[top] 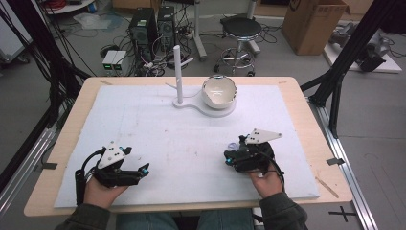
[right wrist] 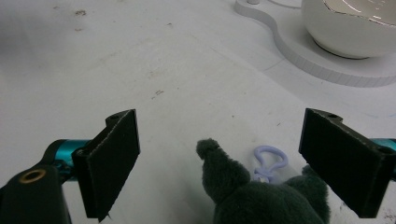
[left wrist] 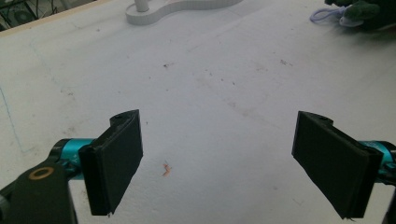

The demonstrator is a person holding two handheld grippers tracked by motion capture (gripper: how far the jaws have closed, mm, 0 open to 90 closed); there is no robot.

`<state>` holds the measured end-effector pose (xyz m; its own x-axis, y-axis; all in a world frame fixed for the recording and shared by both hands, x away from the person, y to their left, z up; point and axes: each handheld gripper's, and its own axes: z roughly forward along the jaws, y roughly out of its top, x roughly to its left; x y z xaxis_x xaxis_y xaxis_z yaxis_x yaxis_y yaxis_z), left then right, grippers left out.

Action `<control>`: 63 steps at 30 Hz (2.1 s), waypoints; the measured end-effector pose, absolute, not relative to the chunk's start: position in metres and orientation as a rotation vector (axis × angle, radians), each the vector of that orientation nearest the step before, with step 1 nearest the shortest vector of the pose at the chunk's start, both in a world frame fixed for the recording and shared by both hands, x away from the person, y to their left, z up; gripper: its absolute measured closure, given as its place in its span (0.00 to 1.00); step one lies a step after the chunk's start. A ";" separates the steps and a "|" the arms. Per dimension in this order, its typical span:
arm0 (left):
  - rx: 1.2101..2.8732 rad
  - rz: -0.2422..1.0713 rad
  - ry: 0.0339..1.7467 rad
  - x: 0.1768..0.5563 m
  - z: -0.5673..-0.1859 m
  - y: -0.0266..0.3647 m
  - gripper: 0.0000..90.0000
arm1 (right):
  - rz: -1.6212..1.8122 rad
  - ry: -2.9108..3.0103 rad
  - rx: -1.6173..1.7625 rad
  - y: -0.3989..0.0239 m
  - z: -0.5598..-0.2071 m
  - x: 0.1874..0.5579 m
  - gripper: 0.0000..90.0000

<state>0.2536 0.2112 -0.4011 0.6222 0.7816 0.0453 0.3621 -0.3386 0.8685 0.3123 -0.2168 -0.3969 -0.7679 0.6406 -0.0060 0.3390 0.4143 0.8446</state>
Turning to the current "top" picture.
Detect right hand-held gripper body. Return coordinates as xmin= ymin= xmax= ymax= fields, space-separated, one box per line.
xmin=232 ymin=127 xmax=283 ymax=173

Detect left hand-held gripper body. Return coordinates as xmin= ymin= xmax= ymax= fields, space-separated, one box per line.
xmin=91 ymin=140 xmax=142 ymax=189

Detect small clear plastic piece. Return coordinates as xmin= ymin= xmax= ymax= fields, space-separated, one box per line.
xmin=224 ymin=142 xmax=241 ymax=153

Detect person's left hand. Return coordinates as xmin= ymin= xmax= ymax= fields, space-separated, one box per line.
xmin=82 ymin=176 xmax=129 ymax=211

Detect person's right hand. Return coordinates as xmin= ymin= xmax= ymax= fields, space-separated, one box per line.
xmin=248 ymin=161 xmax=285 ymax=199

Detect white table cloth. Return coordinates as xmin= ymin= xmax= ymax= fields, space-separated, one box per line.
xmin=53 ymin=83 xmax=321 ymax=209

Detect person's legs in jeans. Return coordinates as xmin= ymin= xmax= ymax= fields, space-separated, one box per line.
xmin=115 ymin=208 xmax=256 ymax=230

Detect white bowl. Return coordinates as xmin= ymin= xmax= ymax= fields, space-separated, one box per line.
xmin=201 ymin=74 xmax=238 ymax=110

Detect thin wooden stick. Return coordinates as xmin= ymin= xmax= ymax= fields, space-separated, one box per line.
xmin=315 ymin=176 xmax=340 ymax=199

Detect white peg stand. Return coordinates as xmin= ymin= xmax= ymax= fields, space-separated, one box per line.
xmin=165 ymin=44 xmax=237 ymax=119

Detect black tape cross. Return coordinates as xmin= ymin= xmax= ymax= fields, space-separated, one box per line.
xmin=327 ymin=205 xmax=357 ymax=223

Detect white box with green display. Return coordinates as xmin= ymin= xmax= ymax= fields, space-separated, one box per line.
xmin=101 ymin=50 xmax=118 ymax=72
xmin=111 ymin=50 xmax=127 ymax=72

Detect black round stool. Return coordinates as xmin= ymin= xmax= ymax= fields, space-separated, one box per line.
xmin=214 ymin=14 xmax=263 ymax=78

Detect white table leg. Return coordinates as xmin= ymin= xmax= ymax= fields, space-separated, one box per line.
xmin=192 ymin=0 xmax=209 ymax=62

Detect large black computer tower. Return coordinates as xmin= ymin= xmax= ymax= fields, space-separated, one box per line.
xmin=128 ymin=7 xmax=160 ymax=62

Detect slim black computer tower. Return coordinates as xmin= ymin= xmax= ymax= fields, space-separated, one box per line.
xmin=157 ymin=5 xmax=177 ymax=50

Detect cardboard box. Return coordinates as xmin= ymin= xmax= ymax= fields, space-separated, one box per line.
xmin=281 ymin=0 xmax=351 ymax=57

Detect white board with grey device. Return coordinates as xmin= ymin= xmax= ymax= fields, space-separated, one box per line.
xmin=323 ymin=21 xmax=403 ymax=75

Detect clear plastic bag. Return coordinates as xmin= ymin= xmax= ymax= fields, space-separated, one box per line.
xmin=72 ymin=11 xmax=113 ymax=32

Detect white panel on stand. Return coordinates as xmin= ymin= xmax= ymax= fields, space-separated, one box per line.
xmin=0 ymin=14 xmax=34 ymax=65

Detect white round table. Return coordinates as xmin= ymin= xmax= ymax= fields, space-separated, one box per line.
xmin=43 ymin=0 xmax=98 ymax=15

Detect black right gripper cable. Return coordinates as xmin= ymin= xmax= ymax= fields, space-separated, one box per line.
xmin=255 ymin=149 xmax=286 ymax=194

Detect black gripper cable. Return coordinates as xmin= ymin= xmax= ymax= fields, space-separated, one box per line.
xmin=74 ymin=146 xmax=107 ymax=206
xmin=255 ymin=149 xmax=286 ymax=194

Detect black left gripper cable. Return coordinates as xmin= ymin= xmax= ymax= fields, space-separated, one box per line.
xmin=74 ymin=146 xmax=107 ymax=206

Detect aluminium rail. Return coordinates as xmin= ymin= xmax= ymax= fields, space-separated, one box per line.
xmin=306 ymin=95 xmax=380 ymax=230
xmin=0 ymin=126 xmax=59 ymax=219

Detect black metal frame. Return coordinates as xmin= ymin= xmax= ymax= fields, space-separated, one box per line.
xmin=299 ymin=0 xmax=406 ymax=140
xmin=0 ymin=0 xmax=92 ymax=193

